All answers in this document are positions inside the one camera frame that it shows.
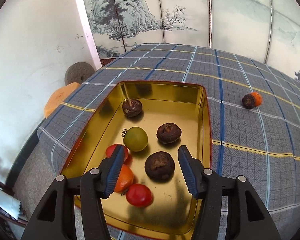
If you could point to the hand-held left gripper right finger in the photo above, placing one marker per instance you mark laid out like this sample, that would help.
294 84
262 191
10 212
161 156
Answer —
187 170

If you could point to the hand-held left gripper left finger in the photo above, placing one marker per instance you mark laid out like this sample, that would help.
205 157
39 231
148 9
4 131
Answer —
115 170

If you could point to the orange tangerine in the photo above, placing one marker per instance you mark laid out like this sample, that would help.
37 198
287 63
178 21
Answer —
258 98
126 177

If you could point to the red tomato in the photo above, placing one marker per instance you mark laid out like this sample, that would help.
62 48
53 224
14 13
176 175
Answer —
110 150
139 195

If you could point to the green tomato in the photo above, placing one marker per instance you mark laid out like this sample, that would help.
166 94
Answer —
135 139

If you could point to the red and gold tin box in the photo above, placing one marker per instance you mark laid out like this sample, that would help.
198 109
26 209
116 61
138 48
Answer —
160 120

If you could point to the grey plaid tablecloth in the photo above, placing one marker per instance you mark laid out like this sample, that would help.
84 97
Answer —
240 142

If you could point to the grey round stone disc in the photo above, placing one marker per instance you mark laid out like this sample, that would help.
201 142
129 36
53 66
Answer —
77 73

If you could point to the painted landscape folding screen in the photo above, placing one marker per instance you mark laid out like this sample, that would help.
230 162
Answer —
190 10

